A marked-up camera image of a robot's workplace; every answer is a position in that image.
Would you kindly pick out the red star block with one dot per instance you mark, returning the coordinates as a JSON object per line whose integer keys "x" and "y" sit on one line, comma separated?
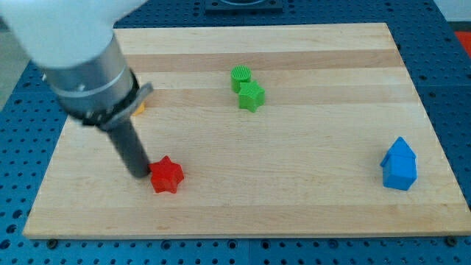
{"x": 166, "y": 175}

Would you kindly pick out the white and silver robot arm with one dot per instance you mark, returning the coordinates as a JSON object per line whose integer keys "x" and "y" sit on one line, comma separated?
{"x": 74, "y": 45}

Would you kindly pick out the green star block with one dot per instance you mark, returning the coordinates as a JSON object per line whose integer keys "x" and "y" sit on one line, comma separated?
{"x": 251, "y": 96}

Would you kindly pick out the green cylinder block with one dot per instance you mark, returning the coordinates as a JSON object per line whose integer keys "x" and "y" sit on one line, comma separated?
{"x": 238, "y": 75}

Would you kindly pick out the light wooden board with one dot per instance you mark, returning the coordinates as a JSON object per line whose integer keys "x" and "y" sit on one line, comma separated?
{"x": 305, "y": 164}

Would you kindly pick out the yellow block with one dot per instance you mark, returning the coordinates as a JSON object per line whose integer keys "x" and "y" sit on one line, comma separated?
{"x": 139, "y": 110}

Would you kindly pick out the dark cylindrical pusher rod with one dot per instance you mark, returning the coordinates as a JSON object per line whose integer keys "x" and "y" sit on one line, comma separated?
{"x": 128, "y": 145}

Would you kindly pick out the blue house-shaped block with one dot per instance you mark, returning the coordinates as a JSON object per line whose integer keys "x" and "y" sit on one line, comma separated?
{"x": 399, "y": 166}

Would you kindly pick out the red object at edge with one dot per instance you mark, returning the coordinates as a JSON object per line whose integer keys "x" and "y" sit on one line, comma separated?
{"x": 464, "y": 38}

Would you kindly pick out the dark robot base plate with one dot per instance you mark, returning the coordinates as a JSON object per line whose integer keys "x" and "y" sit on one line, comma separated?
{"x": 245, "y": 6}

